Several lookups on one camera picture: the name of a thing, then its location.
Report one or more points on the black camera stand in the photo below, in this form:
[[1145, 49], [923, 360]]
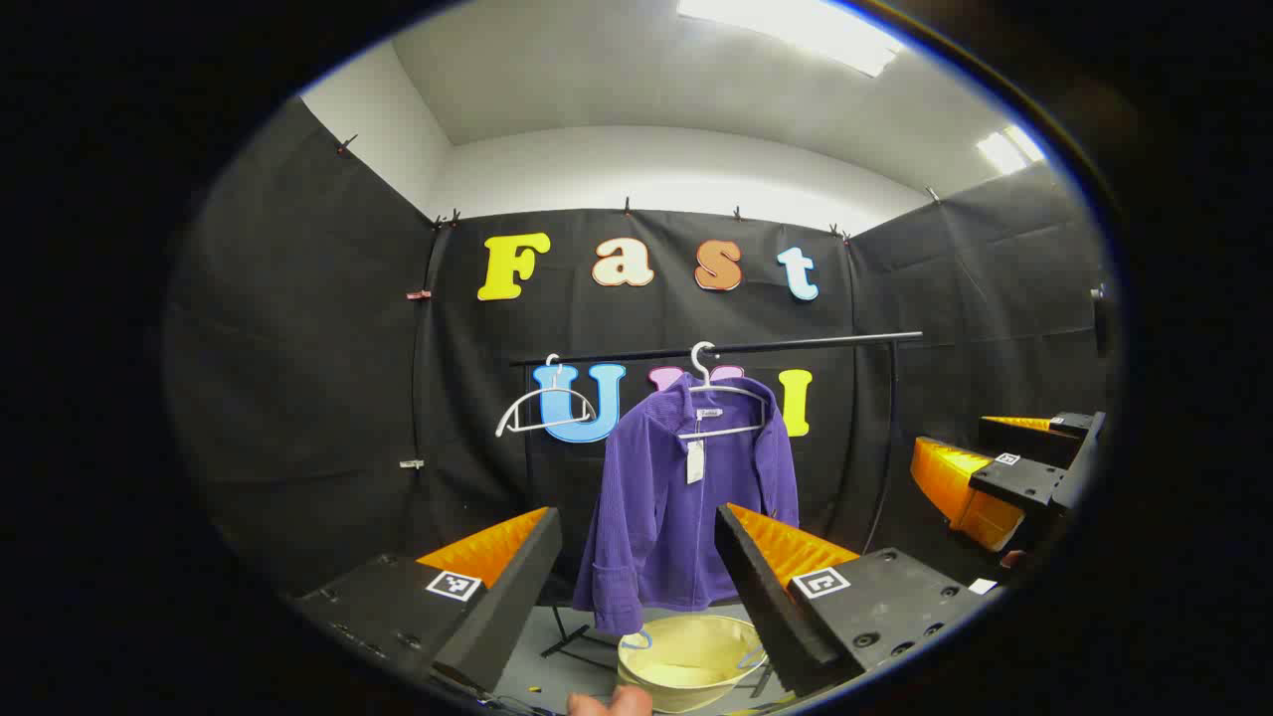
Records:
[[1101, 323]]

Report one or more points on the black backdrop cloth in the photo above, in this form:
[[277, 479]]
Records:
[[298, 348]]

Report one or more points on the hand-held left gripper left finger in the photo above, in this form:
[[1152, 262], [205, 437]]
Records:
[[517, 597]]

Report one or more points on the black clothes rail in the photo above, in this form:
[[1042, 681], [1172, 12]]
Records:
[[796, 345]]

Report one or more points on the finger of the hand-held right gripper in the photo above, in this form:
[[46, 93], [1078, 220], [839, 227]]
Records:
[[1014, 482], [1034, 436]]

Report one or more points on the beige laundry hamper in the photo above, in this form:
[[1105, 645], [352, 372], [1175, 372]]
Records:
[[686, 656]]

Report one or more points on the white hanger with wide arms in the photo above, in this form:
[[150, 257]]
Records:
[[704, 376]]

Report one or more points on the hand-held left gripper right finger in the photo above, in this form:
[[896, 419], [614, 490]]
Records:
[[761, 607]]

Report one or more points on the purple jacket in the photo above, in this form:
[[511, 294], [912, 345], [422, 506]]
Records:
[[656, 517]]

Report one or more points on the long ceiling light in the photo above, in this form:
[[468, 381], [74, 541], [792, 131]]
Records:
[[796, 30]]

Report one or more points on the small white hanger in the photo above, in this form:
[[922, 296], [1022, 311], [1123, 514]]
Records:
[[554, 378]]

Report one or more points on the short ceiling light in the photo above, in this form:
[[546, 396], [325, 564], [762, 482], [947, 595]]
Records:
[[1009, 149]]

